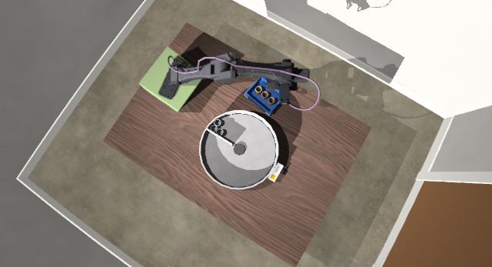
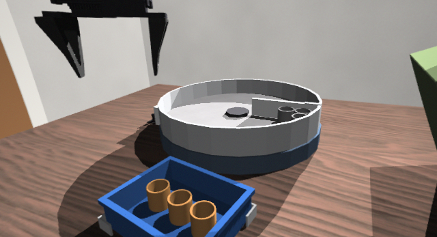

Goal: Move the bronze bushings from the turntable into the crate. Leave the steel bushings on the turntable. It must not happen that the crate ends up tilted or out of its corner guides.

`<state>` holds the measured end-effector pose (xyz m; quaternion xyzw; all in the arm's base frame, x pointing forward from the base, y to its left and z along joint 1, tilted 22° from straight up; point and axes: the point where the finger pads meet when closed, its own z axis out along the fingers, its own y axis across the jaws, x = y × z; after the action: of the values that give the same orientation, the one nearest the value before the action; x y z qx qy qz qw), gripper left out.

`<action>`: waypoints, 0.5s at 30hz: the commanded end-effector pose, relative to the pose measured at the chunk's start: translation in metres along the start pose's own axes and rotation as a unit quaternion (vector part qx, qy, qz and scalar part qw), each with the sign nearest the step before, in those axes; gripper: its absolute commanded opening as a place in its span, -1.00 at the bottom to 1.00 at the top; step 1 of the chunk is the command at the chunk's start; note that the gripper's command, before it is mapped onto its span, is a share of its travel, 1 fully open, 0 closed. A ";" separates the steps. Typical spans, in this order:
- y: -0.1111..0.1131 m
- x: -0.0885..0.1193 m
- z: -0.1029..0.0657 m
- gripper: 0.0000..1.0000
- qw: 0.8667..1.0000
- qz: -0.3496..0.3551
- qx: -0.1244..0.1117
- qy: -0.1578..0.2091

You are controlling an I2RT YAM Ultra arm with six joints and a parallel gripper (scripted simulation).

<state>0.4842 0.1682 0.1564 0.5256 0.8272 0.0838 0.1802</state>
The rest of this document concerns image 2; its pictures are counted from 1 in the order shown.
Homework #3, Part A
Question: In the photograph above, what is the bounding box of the blue open crate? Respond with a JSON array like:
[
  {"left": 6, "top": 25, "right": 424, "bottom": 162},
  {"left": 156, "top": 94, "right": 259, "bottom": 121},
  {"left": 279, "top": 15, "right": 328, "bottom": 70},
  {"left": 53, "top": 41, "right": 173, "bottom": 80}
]
[{"left": 98, "top": 156, "right": 255, "bottom": 237}]

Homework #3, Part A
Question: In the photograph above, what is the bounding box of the grey steel bushing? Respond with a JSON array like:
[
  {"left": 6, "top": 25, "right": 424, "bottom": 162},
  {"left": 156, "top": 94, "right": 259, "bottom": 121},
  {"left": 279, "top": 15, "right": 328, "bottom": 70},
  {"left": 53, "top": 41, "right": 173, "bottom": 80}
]
[
  {"left": 277, "top": 107, "right": 294, "bottom": 123},
  {"left": 292, "top": 113, "right": 307, "bottom": 120},
  {"left": 294, "top": 108, "right": 312, "bottom": 115}
]

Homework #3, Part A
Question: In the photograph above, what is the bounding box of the grey round turntable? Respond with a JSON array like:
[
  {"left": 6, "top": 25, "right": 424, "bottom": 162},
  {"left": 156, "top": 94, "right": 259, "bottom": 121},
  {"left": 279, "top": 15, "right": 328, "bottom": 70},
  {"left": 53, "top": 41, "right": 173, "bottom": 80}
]
[{"left": 148, "top": 79, "right": 322, "bottom": 175}]

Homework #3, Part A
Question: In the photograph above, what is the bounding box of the bronze bushing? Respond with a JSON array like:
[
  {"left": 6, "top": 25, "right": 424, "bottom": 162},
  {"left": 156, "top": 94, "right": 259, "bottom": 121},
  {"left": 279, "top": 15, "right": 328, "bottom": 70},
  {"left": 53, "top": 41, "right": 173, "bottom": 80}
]
[
  {"left": 167, "top": 189, "right": 193, "bottom": 226},
  {"left": 190, "top": 201, "right": 216, "bottom": 237},
  {"left": 146, "top": 179, "right": 171, "bottom": 212}
]

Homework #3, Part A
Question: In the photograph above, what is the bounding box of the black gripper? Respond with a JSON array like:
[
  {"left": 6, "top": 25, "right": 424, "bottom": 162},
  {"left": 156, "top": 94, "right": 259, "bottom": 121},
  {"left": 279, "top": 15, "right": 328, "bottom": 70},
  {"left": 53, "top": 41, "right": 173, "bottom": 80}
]
[{"left": 34, "top": 0, "right": 169, "bottom": 78}]

